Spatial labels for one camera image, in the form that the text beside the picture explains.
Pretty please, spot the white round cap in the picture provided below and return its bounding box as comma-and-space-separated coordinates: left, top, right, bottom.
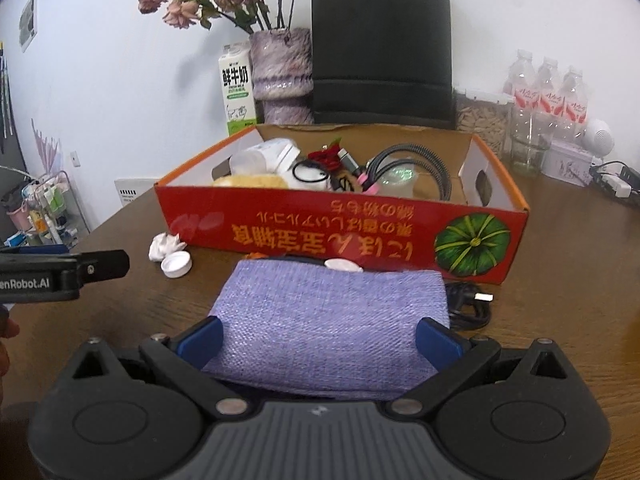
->
161, 251, 193, 278

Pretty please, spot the clear tape roll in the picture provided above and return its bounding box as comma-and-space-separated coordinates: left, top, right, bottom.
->
378, 165, 417, 197

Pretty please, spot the black hair tie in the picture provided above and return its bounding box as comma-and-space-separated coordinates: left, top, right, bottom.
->
291, 160, 332, 184

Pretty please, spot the black power plug cable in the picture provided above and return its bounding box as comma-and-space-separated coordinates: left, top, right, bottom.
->
444, 281, 496, 332

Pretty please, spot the white tin box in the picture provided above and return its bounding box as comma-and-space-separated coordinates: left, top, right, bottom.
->
542, 139, 596, 188

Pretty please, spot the clear container of seeds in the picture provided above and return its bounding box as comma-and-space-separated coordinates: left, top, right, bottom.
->
453, 87, 516, 158

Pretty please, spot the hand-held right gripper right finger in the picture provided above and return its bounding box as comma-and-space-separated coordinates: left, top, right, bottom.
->
387, 317, 571, 418

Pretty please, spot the clear drinking glass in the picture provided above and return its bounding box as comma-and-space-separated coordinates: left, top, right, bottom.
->
510, 110, 553, 177

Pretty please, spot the red cardboard box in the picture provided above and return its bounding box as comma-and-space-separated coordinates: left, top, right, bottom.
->
154, 124, 530, 285

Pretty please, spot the purple fabric pouch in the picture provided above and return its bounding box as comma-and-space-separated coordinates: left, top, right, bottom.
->
202, 257, 451, 401

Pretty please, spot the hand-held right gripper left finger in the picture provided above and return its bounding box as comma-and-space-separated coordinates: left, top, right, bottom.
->
70, 316, 251, 418

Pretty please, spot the black braided cable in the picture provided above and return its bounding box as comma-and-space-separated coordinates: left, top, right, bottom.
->
345, 144, 454, 204

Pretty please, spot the white green milk carton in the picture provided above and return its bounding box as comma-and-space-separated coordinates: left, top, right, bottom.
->
218, 42, 258, 136

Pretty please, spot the framed wall picture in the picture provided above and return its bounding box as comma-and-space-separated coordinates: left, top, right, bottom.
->
19, 0, 39, 53

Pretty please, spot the white oval plastic object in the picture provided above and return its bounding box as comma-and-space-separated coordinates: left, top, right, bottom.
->
324, 258, 364, 274

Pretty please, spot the person's left hand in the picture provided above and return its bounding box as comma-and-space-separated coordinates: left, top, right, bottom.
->
0, 307, 21, 406

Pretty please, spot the red fabric flower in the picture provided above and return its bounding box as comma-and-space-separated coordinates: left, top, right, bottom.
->
307, 144, 346, 171

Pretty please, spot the purple flower wall sticker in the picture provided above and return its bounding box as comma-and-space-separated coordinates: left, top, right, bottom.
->
31, 119, 63, 173

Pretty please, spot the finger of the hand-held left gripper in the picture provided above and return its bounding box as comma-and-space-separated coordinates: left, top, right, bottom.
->
0, 244, 69, 257
75, 249, 131, 287

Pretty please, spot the white round speaker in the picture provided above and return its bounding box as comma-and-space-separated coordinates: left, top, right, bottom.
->
582, 119, 616, 157

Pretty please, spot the white plastic bottle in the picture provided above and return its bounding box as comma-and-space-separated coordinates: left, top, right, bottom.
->
229, 140, 302, 177

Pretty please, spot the black power strip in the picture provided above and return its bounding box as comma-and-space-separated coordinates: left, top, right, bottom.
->
589, 160, 640, 198

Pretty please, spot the yellow and white plush toy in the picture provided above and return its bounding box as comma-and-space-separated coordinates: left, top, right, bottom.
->
212, 174, 291, 190

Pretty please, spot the black paper bag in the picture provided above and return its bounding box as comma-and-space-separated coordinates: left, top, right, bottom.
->
310, 0, 457, 131

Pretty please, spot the grey refrigerator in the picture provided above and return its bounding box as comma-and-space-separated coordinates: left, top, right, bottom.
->
0, 40, 28, 173

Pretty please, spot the wire storage rack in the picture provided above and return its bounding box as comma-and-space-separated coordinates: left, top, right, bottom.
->
0, 170, 91, 248

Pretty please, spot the white tissue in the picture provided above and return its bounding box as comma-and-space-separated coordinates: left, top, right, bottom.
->
149, 232, 188, 262

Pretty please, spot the purple marbled vase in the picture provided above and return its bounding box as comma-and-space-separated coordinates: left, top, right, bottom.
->
249, 27, 316, 125

